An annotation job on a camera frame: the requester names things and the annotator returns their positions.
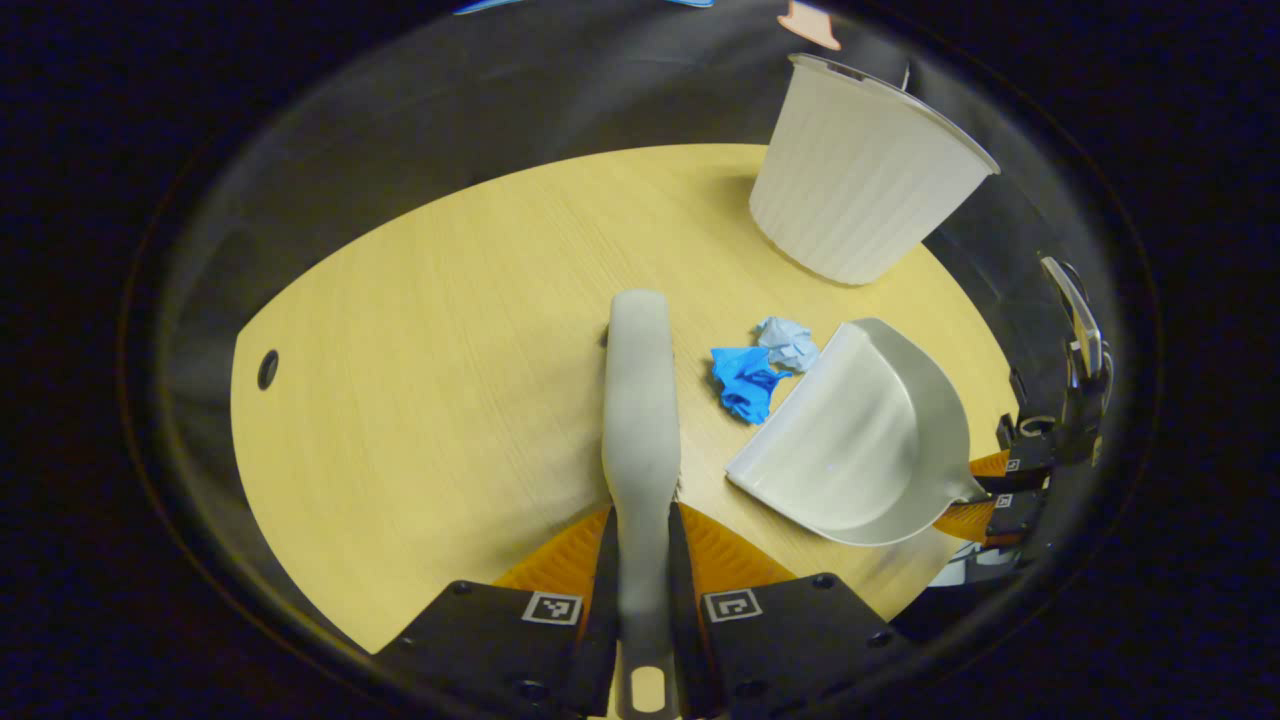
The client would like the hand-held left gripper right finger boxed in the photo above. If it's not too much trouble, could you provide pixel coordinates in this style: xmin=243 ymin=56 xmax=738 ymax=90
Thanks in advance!
xmin=667 ymin=502 xmax=917 ymax=718

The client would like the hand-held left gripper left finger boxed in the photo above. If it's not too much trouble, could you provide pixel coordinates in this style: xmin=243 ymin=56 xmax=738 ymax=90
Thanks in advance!
xmin=374 ymin=504 xmax=622 ymax=718

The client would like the white dustpan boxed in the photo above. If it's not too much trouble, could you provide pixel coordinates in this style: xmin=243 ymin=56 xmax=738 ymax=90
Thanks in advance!
xmin=724 ymin=317 xmax=992 ymax=548

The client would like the small white broom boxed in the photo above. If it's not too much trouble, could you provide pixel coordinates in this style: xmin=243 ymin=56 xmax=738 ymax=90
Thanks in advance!
xmin=599 ymin=288 xmax=685 ymax=720

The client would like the dark blue paper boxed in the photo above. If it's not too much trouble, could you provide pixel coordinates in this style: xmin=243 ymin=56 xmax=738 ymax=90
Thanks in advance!
xmin=710 ymin=345 xmax=792 ymax=426

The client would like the light blue paper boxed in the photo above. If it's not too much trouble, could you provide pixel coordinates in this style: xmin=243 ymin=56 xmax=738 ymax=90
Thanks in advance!
xmin=754 ymin=315 xmax=822 ymax=374

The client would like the white ribbed garbage bin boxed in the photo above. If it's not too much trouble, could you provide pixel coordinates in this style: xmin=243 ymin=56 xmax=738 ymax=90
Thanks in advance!
xmin=747 ymin=52 xmax=1002 ymax=288

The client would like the wooden desktop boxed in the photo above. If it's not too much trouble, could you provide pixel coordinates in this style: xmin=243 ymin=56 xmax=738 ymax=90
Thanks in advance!
xmin=229 ymin=142 xmax=1022 ymax=657

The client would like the black backdrop cloth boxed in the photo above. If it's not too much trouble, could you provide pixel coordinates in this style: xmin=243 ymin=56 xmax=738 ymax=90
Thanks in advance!
xmin=158 ymin=0 xmax=1113 ymax=601

